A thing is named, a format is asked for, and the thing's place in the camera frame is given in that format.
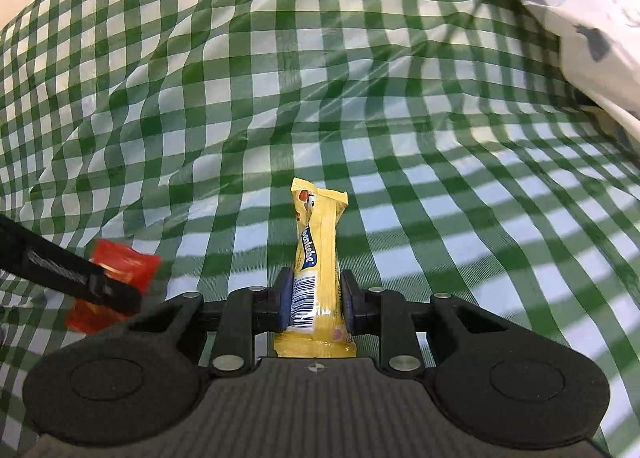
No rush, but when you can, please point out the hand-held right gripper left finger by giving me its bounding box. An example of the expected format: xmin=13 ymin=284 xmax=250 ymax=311
xmin=132 ymin=265 xmax=296 ymax=375

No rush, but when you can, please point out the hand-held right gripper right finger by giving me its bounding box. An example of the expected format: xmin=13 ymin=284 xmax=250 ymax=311
xmin=340 ymin=270 xmax=506 ymax=375

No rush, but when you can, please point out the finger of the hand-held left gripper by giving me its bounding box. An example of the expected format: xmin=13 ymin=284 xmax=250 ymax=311
xmin=0 ymin=215 xmax=144 ymax=317

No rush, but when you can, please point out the yellow snack bar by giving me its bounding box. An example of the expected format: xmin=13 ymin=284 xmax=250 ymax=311
xmin=272 ymin=177 xmax=359 ymax=359

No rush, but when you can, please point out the red snack packet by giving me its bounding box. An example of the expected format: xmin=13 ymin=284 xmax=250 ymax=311
xmin=65 ymin=238 xmax=162 ymax=335

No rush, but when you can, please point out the green checked blanket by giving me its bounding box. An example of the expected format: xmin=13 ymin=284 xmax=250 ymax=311
xmin=0 ymin=0 xmax=640 ymax=458

